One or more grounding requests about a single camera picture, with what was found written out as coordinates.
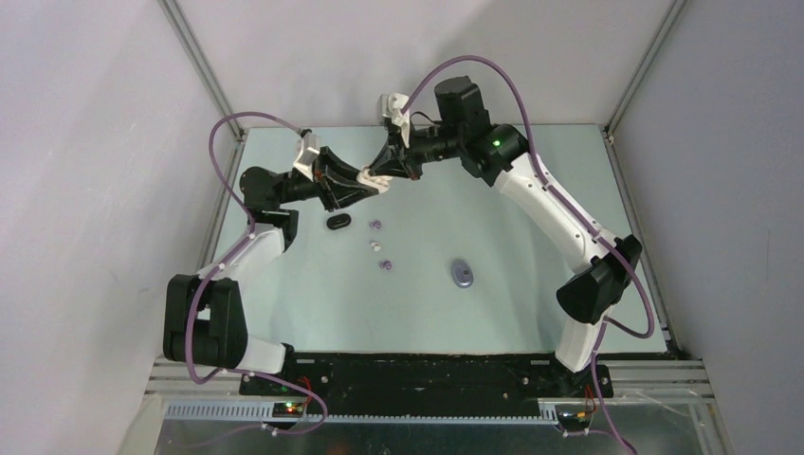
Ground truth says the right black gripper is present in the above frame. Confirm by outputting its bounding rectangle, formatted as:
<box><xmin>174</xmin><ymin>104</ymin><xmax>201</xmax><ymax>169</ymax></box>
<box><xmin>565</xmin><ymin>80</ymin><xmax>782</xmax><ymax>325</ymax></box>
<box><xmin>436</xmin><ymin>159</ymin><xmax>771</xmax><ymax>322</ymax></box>
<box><xmin>369</xmin><ymin>119</ymin><xmax>464</xmax><ymax>182</ymax></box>

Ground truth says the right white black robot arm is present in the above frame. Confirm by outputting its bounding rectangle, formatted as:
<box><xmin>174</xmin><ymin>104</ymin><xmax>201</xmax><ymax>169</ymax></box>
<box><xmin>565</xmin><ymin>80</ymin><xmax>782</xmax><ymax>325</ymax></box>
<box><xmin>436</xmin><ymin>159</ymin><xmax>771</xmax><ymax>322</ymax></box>
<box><xmin>358</xmin><ymin>76</ymin><xmax>642</xmax><ymax>396</ymax></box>

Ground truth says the white earbud charging case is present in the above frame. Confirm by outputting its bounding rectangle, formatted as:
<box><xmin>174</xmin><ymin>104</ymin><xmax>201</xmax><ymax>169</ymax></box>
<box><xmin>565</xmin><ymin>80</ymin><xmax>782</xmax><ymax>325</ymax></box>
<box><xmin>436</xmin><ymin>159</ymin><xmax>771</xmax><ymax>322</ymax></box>
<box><xmin>356</xmin><ymin>166</ymin><xmax>393</xmax><ymax>193</ymax></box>

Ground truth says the purple earbud charging case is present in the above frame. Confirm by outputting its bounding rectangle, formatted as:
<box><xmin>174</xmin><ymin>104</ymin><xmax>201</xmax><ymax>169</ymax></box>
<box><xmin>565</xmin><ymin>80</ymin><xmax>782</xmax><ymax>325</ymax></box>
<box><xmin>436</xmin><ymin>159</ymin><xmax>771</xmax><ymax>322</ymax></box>
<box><xmin>450</xmin><ymin>258</ymin><xmax>475</xmax><ymax>289</ymax></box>

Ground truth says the controller board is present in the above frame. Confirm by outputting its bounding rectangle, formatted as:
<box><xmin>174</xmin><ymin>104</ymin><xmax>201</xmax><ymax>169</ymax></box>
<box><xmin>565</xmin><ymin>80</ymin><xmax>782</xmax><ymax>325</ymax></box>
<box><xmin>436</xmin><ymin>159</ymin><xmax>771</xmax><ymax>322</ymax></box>
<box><xmin>272</xmin><ymin>402</ymin><xmax>305</xmax><ymax>419</ymax></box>
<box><xmin>557</xmin><ymin>410</ymin><xmax>594</xmax><ymax>432</ymax></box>

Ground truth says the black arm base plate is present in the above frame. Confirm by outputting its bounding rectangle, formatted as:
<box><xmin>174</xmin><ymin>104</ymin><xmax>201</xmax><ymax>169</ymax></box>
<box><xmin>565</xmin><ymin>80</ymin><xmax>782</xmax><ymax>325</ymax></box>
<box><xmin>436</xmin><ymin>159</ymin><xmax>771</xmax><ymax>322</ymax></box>
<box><xmin>276</xmin><ymin>352</ymin><xmax>611</xmax><ymax>398</ymax></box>

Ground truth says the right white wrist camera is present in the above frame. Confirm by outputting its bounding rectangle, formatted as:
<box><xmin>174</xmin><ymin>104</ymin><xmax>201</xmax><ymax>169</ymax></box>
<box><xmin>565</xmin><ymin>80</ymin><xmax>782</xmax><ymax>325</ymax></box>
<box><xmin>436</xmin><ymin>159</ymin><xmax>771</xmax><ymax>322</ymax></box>
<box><xmin>377</xmin><ymin>93</ymin><xmax>411</xmax><ymax>148</ymax></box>

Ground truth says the left controller board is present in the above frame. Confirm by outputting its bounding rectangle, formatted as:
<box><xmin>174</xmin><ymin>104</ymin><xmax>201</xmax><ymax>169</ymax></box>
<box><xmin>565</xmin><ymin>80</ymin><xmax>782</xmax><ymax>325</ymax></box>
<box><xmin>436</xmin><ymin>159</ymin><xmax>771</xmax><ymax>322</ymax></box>
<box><xmin>272</xmin><ymin>402</ymin><xmax>305</xmax><ymax>419</ymax></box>

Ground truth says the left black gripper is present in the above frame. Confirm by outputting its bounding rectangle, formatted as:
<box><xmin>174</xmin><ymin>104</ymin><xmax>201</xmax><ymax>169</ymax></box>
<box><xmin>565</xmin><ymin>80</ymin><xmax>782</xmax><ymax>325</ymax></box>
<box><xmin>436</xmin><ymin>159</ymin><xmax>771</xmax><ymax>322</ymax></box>
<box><xmin>276</xmin><ymin>147</ymin><xmax>378</xmax><ymax>213</ymax></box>

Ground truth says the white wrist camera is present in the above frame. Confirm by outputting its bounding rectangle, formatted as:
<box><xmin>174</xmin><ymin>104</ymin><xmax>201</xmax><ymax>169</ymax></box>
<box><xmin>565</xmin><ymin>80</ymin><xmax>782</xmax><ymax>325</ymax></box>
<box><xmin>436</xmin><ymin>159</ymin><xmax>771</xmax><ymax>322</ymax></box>
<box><xmin>377</xmin><ymin>93</ymin><xmax>411</xmax><ymax>148</ymax></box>
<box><xmin>293</xmin><ymin>129</ymin><xmax>320</xmax><ymax>181</ymax></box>

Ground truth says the aluminium frame rail front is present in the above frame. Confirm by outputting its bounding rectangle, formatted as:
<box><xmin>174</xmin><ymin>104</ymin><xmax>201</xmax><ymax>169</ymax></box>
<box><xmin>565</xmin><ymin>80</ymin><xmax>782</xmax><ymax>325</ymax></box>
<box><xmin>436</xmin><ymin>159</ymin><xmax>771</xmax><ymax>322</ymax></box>
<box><xmin>146</xmin><ymin>356</ymin><xmax>714</xmax><ymax>424</ymax></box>

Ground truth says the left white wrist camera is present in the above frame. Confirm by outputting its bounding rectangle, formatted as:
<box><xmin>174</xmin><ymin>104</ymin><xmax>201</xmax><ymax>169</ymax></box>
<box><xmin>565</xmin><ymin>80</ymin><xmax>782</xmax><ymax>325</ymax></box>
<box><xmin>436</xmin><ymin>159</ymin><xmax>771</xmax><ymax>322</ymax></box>
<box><xmin>293</xmin><ymin>129</ymin><xmax>320</xmax><ymax>181</ymax></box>

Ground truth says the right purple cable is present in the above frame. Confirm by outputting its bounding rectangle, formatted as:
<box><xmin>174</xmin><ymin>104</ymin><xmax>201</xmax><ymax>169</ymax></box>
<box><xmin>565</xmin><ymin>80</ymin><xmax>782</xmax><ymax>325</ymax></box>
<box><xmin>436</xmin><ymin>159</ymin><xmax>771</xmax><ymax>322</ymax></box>
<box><xmin>401</xmin><ymin>55</ymin><xmax>656</xmax><ymax>455</ymax></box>

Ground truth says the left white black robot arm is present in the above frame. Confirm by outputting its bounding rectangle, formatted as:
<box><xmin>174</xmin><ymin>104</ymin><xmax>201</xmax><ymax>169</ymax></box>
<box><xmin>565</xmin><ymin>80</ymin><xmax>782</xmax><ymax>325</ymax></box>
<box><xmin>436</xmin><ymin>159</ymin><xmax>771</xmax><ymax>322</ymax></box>
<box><xmin>163</xmin><ymin>147</ymin><xmax>391</xmax><ymax>395</ymax></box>

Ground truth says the black earbud charging case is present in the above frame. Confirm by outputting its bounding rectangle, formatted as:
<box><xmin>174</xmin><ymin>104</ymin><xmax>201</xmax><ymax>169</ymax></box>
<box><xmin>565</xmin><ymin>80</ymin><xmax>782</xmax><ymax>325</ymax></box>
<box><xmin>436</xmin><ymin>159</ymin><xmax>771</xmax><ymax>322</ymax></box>
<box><xmin>325</xmin><ymin>213</ymin><xmax>353</xmax><ymax>231</ymax></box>

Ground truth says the right controller board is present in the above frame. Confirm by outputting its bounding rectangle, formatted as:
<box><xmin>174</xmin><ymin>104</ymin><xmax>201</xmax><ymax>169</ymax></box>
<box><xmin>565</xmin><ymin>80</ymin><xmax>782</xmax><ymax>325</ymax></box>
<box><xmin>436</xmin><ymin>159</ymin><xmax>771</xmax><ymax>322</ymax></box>
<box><xmin>557</xmin><ymin>410</ymin><xmax>594</xmax><ymax>432</ymax></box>

